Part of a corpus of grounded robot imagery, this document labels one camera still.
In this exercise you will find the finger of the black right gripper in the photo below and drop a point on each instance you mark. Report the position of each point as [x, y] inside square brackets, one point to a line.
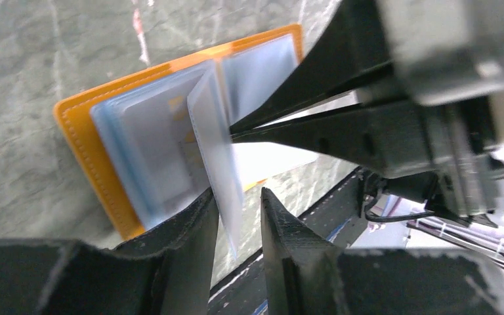
[351, 53]

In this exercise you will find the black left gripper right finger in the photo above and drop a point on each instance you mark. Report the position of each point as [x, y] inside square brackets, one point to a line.
[438, 281]

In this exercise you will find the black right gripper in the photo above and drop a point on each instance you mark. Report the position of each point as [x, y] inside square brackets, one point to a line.
[445, 53]

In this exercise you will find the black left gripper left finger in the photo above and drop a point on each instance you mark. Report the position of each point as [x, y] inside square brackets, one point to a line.
[166, 270]

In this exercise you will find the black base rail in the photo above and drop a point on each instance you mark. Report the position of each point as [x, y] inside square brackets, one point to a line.
[301, 267]

